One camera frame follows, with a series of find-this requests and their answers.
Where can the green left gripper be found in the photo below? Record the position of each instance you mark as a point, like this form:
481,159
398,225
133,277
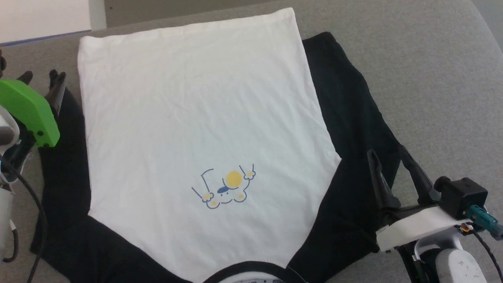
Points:
27,106

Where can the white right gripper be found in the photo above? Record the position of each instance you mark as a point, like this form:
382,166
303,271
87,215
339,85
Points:
416,226

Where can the white and black raglan T-shirt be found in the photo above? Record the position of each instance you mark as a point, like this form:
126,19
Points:
196,118

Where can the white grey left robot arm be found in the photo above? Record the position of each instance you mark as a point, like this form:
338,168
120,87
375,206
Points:
6,212

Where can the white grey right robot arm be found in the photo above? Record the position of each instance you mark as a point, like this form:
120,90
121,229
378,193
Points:
456,263

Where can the grey fabric work surface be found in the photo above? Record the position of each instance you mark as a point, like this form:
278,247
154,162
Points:
432,78

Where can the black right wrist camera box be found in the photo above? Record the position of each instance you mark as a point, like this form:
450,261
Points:
461,196

